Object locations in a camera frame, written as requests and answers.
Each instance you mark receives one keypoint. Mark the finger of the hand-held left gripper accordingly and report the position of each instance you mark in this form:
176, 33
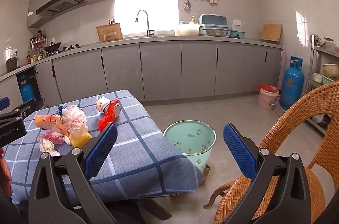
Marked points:
4, 102
25, 108

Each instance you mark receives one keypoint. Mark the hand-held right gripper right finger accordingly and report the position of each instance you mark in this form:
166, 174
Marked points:
239, 152

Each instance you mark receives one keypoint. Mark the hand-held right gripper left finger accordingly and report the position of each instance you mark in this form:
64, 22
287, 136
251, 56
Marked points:
102, 149

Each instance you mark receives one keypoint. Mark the yellow sponge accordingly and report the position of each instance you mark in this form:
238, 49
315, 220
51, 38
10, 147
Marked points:
79, 140

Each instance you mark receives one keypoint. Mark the orange paper packet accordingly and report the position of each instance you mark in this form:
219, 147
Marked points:
46, 122

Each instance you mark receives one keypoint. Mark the red plastic bag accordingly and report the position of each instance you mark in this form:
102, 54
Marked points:
104, 122

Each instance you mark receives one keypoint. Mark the blue plastic wrapper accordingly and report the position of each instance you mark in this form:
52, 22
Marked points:
60, 108

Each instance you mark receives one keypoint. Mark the white snack wrapper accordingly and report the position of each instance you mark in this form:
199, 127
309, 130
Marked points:
46, 147

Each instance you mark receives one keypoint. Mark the pink plastic wrapper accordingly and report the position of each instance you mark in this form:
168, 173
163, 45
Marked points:
51, 137

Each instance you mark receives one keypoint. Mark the clear plastic bag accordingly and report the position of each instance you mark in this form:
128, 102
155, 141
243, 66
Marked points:
75, 118

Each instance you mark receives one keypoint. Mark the white striped paper cup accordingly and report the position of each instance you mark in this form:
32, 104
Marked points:
102, 104

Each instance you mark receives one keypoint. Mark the mint green waste bin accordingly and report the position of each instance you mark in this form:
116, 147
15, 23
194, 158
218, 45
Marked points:
190, 133

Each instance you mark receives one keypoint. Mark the small blue gas cylinder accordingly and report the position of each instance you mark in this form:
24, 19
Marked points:
26, 91

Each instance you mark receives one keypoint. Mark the blue plaid tablecloth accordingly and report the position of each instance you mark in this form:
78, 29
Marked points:
132, 147

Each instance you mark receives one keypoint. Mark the group of sauce bottles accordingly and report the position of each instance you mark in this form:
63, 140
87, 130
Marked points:
34, 58

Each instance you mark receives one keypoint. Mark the pink bucket with red bag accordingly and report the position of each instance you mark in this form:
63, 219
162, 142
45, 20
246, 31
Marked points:
266, 102

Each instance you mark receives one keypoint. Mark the black wok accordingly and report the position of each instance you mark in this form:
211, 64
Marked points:
51, 47

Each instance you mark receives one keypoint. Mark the metal spice rack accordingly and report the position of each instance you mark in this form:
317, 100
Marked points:
38, 39

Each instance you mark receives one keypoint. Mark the gas stove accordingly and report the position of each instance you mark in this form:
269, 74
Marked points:
66, 50

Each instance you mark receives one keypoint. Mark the orange wicker chair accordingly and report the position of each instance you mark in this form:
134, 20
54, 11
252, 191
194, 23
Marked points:
299, 107

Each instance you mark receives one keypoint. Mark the large blue gas cylinder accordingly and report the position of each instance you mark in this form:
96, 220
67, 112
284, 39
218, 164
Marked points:
291, 86

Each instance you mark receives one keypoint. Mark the grey base cabinets with counter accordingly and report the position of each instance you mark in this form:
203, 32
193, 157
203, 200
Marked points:
159, 67

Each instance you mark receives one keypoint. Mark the white bowl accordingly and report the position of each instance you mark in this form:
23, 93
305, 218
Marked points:
317, 77

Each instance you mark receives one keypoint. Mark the black range hood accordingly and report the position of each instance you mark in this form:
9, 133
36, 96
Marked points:
61, 4

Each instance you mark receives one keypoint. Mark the metal storage shelf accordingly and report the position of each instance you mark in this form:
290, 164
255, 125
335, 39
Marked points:
313, 67

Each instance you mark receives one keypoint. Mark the wooden cutting board in stand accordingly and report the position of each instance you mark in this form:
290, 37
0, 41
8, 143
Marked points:
108, 30

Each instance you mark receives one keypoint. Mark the teal plastic basin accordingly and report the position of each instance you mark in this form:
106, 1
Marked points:
237, 34

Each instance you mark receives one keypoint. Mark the light wooden cutting board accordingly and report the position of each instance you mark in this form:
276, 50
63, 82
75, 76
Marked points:
271, 32

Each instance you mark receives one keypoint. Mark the metal kitchen faucet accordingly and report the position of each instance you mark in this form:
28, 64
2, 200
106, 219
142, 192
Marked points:
147, 25

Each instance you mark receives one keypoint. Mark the white plastic basin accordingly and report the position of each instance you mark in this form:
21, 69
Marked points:
186, 30

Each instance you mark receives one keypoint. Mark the yellow soap bottle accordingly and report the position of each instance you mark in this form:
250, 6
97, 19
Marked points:
192, 20

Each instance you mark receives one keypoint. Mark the bright window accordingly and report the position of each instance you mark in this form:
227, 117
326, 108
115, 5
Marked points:
145, 1

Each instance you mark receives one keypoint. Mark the grey hanging duster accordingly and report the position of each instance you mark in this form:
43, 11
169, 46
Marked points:
187, 5

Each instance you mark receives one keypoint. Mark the white wall socket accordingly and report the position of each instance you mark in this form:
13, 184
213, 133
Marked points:
237, 22

